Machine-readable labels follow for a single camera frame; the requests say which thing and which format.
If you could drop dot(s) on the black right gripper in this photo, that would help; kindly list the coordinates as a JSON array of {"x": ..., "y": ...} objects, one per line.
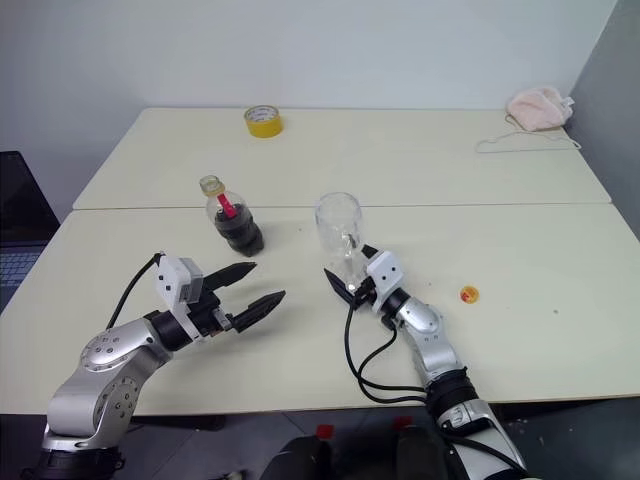
[{"x": 365, "y": 296}]

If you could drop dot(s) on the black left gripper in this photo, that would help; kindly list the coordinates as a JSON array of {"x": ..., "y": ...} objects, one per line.
[{"x": 205, "y": 315}]

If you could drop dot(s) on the clear plastic wine glass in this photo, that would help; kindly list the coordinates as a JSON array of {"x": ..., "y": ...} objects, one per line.
[{"x": 337, "y": 220}]

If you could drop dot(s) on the cola bottle with red label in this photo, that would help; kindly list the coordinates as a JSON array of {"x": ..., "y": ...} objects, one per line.
[{"x": 240, "y": 235}]

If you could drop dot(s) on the yellow bottle cap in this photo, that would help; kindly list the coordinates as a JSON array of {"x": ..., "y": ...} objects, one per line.
[{"x": 470, "y": 294}]

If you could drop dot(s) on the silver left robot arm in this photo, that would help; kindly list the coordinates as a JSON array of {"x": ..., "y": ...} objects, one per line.
[{"x": 115, "y": 355}]

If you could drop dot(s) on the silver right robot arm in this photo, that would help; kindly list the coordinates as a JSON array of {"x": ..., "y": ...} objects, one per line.
[{"x": 430, "y": 325}]

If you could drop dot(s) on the small red block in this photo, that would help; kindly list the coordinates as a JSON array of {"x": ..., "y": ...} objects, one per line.
[
  {"x": 403, "y": 423},
  {"x": 325, "y": 431}
]

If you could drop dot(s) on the yellow tape roll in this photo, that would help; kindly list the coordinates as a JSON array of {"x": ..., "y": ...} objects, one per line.
[{"x": 264, "y": 122}]

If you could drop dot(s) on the dark rounded shape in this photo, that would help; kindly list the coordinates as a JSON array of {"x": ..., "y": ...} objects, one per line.
[
  {"x": 420, "y": 452},
  {"x": 295, "y": 457}
]

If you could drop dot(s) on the black laptop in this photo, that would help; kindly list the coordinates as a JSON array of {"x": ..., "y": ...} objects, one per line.
[{"x": 22, "y": 200}]

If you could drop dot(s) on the pink fluffy cloth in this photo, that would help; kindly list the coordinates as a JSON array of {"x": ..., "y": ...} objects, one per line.
[{"x": 537, "y": 110}]

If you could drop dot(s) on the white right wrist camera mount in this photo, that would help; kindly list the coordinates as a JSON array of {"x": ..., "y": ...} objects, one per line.
[{"x": 385, "y": 272}]

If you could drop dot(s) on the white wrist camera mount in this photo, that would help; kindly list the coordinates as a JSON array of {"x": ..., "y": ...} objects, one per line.
[
  {"x": 167, "y": 280},
  {"x": 385, "y": 272}
]

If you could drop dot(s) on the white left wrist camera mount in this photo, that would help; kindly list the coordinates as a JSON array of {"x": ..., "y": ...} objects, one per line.
[{"x": 167, "y": 280}]

